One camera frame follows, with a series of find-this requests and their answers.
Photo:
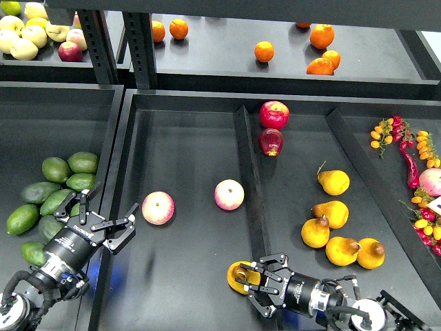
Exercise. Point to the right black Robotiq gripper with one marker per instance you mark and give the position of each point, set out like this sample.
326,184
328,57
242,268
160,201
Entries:
294,291

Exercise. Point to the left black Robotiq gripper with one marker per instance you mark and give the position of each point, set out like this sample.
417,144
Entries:
73,245

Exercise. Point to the yellow pear with stem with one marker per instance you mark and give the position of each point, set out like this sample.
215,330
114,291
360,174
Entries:
235,272

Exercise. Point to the dark green avocado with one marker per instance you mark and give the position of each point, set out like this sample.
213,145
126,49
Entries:
49,226

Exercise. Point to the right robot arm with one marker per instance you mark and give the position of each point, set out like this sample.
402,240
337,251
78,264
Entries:
339,303

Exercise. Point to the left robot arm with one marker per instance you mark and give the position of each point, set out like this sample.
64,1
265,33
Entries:
29,295

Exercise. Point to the green avocado centre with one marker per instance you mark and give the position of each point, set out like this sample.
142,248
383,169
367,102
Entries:
54,201

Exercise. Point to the green avocado top right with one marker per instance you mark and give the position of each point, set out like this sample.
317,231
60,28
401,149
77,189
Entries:
83,162

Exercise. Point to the green avocado top left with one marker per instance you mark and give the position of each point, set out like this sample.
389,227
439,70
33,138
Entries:
56,169

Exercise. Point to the dark avocado middle left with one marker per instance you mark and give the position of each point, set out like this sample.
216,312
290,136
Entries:
37,193

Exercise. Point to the yellow pear left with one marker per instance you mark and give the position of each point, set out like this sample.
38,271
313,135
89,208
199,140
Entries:
315,232

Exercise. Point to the green avocado bottom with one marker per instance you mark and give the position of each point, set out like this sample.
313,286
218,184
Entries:
33,253

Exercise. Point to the light green avocado left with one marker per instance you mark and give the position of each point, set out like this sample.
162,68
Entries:
22,219

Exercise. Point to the yellow pear bottom centre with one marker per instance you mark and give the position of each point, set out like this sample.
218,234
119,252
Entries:
342,251

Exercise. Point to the yellow pear middle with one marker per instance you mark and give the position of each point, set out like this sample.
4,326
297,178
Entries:
336,212

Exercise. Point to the yellow pear bottom right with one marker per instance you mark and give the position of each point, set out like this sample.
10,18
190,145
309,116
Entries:
371,254

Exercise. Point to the yellow pear top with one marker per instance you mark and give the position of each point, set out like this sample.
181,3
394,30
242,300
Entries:
333,182

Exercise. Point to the pink apple left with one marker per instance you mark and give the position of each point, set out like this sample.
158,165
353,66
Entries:
158,208

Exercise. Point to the pink apple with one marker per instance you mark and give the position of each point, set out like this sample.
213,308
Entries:
158,208
229,194

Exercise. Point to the pink apple centre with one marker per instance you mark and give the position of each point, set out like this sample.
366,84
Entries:
229,194

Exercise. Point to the black left tray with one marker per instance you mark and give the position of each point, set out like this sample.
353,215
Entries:
40,120

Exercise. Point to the black tray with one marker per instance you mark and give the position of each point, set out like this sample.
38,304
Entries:
173,276
40,120

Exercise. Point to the black centre tray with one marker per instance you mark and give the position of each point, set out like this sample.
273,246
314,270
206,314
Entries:
173,276

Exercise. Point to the dark red apple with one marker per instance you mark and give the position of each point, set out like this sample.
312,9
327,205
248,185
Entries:
270,141

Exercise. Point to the red apple on shelf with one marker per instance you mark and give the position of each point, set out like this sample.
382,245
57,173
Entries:
70,52

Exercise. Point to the bright red apple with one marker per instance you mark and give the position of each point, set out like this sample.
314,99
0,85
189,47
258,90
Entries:
274,114

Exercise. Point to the yellow apple front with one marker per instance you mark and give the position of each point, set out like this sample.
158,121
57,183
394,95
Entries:
23,49

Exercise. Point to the yellow apple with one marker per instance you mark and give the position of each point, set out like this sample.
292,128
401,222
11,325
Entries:
35,34
23,49

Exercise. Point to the red chili pepper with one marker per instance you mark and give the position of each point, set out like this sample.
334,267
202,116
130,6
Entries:
412,169

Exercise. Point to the yellow apple centre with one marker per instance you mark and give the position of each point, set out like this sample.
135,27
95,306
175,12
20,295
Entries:
35,34

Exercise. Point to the orange cherry tomato vine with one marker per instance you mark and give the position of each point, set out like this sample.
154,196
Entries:
381,136

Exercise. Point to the orange on shelf left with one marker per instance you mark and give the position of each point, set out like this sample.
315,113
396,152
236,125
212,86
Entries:
158,31

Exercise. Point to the pink peach right edge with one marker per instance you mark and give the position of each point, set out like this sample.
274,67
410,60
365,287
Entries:
430,181

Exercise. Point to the yellow cherry tomato vine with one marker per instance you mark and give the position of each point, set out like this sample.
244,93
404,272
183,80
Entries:
427,150

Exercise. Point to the green lime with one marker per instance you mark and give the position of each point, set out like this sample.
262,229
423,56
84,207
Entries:
11,8

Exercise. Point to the orange on shelf centre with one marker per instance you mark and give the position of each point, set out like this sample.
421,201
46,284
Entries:
264,51

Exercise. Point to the orange on shelf front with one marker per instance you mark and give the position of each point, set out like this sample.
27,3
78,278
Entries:
320,66

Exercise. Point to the orange on shelf right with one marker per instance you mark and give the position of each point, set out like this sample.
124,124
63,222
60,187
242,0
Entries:
333,56

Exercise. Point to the large orange on shelf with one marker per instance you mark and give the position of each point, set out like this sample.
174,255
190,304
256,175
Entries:
322,36

